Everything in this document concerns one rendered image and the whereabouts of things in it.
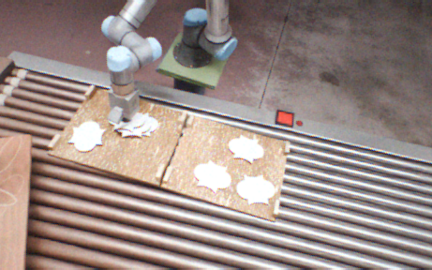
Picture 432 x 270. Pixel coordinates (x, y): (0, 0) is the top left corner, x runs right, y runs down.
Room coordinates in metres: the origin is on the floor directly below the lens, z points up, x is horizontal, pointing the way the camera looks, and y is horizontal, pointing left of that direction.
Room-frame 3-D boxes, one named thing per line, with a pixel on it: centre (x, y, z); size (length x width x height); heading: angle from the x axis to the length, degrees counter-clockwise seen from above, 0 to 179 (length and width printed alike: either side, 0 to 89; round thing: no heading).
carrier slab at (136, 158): (0.81, 0.34, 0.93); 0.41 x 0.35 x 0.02; 84
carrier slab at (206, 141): (0.76, -0.08, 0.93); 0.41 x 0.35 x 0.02; 83
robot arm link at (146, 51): (0.94, 0.30, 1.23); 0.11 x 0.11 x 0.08; 57
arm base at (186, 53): (1.37, 0.18, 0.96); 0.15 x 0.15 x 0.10
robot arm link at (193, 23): (1.36, 0.17, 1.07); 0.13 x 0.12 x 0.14; 57
